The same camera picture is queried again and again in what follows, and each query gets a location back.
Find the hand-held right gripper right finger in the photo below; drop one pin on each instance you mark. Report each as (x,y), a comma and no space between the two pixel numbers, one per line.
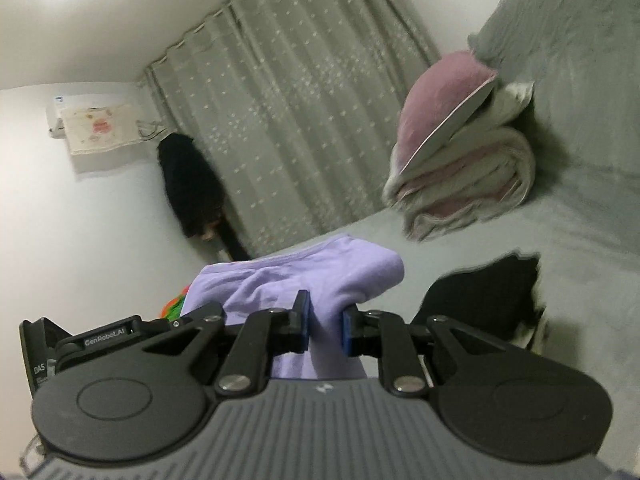
(348,332)

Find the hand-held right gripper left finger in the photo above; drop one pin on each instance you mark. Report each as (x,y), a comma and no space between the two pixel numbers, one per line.
(302,320)

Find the purple pants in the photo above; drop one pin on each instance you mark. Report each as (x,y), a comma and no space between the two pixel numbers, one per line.
(310,265)

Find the orange pumpkin pillow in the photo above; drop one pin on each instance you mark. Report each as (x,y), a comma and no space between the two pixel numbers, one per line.
(172,305)

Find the black folded garment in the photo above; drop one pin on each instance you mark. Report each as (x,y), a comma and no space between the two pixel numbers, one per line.
(480,295)

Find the black hanging garment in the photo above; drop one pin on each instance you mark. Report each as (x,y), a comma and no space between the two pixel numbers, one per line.
(190,190)

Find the folded pink white blankets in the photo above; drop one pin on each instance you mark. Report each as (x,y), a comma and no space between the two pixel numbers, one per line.
(475,185)

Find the grey dotted curtain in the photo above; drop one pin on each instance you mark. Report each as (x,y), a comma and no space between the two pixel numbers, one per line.
(300,110)

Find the pink pillow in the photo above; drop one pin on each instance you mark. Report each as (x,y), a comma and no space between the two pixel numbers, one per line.
(440,100)

